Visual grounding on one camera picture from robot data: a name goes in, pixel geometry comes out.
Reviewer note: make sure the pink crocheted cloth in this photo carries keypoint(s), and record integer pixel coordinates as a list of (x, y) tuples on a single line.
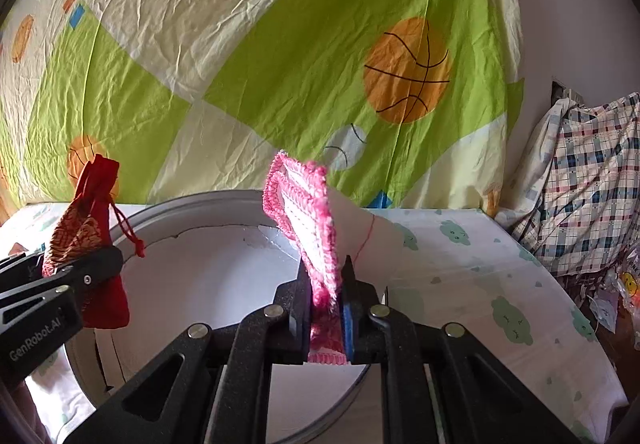
[(296, 197)]

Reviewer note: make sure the green basketball bed sheet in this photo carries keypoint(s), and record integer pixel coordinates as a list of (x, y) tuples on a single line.
[(407, 103)]

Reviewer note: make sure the red drawstring pouch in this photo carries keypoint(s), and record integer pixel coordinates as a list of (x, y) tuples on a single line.
[(82, 229)]

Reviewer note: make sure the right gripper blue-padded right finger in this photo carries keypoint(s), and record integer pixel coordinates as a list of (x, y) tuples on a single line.
[(363, 338)]

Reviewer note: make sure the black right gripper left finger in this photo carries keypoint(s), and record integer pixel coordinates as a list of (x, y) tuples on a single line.
[(299, 308)]

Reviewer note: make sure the plaid checked cloth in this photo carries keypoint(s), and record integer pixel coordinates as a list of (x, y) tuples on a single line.
[(573, 201)]

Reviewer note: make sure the round blue cookie tin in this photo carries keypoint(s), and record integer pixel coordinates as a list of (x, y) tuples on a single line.
[(210, 261)]

